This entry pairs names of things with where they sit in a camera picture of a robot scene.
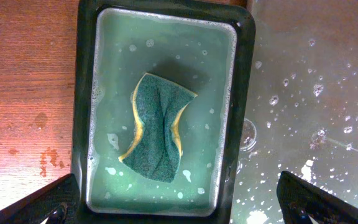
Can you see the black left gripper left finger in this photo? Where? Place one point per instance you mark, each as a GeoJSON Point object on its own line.
{"type": "Point", "coordinates": [55, 203]}

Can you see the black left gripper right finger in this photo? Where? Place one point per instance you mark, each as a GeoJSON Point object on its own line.
{"type": "Point", "coordinates": [302, 202]}

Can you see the green yellow scrub sponge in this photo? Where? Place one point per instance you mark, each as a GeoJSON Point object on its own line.
{"type": "Point", "coordinates": [157, 105]}

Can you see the large dark serving tray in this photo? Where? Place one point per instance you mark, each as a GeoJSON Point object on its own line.
{"type": "Point", "coordinates": [302, 105]}

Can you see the small green water tray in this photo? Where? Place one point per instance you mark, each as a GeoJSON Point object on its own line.
{"type": "Point", "coordinates": [205, 47]}

